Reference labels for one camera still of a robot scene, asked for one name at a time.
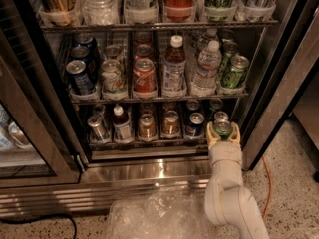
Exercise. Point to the white green can middle front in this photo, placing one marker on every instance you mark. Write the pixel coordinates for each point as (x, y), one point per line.
(112, 76)

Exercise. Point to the green can bottom shelf rear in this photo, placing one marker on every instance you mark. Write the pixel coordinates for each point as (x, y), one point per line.
(220, 116)

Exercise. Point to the green can middle shelf front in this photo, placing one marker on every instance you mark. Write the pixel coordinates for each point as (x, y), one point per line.
(235, 72)

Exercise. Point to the red coca-cola bottle top shelf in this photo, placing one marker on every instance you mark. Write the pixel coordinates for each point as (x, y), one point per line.
(178, 10)

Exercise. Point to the green can shelf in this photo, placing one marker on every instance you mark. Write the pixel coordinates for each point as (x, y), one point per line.
(229, 49)
(235, 72)
(220, 116)
(223, 129)
(218, 10)

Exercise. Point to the blue can middle shelf front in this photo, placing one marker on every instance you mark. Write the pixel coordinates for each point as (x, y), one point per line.
(79, 77)

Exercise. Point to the clear water bottle top shelf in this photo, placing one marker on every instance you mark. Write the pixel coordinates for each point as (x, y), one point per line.
(100, 12)

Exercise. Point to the green can top shelf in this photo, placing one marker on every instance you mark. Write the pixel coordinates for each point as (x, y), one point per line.
(218, 10)

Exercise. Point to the white label bottle top shelf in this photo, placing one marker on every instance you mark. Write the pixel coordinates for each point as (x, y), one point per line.
(141, 11)

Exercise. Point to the gold can top shelf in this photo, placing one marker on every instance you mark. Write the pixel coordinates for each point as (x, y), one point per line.
(58, 12)

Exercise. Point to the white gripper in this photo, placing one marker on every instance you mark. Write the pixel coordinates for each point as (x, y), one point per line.
(225, 151)

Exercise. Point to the clear water bottle middle front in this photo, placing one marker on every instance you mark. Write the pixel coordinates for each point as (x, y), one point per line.
(208, 62)

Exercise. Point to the silver can bottom shelf front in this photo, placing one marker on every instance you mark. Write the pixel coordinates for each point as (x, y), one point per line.
(98, 128)

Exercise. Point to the left glass fridge door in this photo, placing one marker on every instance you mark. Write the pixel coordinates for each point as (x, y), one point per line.
(22, 103)

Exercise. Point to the green can bottom shelf front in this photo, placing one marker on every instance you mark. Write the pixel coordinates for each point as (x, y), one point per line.
(223, 129)

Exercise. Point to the red coca-cola can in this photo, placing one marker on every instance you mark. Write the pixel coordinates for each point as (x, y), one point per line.
(143, 52)
(144, 76)

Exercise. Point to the blue pepsi can bottom front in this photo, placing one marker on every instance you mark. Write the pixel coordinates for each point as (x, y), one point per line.
(194, 124)

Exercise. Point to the brown tea bottle bottom shelf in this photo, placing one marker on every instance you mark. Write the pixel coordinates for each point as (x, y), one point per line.
(122, 123)

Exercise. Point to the blue can middle shelf rear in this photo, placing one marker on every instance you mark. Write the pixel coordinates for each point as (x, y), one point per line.
(87, 40)

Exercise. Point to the brown can bottom front left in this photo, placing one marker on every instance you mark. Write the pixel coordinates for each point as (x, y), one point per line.
(147, 127)

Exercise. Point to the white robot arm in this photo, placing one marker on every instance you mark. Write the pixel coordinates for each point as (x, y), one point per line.
(227, 201)

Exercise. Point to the stainless steel fridge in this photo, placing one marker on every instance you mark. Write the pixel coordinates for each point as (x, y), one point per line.
(108, 172)

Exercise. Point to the blue pepsi can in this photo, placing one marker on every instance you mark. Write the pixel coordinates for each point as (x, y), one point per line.
(194, 124)
(193, 106)

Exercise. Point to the brown can bottom front right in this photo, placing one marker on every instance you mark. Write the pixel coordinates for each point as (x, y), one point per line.
(170, 123)

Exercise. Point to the brown tea bottle middle shelf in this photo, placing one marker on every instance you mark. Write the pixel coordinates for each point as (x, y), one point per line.
(173, 65)

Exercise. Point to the clear plastic bin with wrap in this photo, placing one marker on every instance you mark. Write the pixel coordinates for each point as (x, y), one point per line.
(166, 214)

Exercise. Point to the brown can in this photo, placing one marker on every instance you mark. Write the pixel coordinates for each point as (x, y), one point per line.
(147, 127)
(170, 123)

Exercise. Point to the right open fridge door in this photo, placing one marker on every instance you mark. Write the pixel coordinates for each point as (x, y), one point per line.
(285, 62)

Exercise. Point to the red coca-cola can front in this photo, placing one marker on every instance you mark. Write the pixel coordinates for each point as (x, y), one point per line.
(144, 76)

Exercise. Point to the brown tea bottle shelf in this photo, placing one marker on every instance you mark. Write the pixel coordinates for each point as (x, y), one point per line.
(173, 65)
(122, 123)

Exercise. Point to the blue pepsi can bottom rear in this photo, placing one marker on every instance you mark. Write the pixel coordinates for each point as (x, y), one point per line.
(193, 106)

